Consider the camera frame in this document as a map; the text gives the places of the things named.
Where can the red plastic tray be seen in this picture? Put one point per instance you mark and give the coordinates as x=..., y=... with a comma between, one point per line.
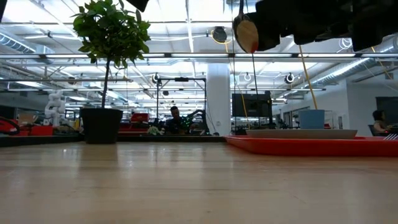
x=311, y=148

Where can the person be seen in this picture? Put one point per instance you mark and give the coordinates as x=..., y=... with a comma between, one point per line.
x=175, y=123
x=380, y=123

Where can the white pillar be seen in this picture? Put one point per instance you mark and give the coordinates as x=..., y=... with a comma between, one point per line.
x=217, y=99

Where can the long white light bar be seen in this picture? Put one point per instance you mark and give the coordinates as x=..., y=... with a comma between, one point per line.
x=199, y=55

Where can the silver ventilation duct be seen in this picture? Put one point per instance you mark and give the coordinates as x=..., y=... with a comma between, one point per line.
x=18, y=45

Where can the dark wall panel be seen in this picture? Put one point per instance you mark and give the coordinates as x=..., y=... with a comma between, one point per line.
x=388, y=109

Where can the red toolbox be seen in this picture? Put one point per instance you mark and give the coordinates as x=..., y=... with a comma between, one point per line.
x=140, y=117

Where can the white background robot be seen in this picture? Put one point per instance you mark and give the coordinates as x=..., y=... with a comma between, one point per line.
x=55, y=107

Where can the blue plastic cup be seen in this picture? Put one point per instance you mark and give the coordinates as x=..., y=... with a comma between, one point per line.
x=311, y=119

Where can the red and black machine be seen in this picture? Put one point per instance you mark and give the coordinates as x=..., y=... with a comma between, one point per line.
x=7, y=127

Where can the teal round plate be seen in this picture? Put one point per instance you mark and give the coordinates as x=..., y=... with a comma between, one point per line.
x=301, y=134

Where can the black plant pot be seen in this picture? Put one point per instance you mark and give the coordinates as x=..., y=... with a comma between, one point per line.
x=101, y=126

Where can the black aluminium table frame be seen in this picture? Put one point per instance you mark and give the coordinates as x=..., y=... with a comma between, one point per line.
x=46, y=140

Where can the green leafy plant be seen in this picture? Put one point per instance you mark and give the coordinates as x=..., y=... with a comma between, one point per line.
x=109, y=31

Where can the red storage bins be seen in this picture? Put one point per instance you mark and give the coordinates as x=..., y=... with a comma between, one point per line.
x=40, y=130

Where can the black monitor screen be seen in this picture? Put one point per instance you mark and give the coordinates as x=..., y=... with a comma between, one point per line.
x=252, y=105

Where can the black metal rig frame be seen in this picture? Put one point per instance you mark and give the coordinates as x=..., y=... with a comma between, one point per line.
x=182, y=79

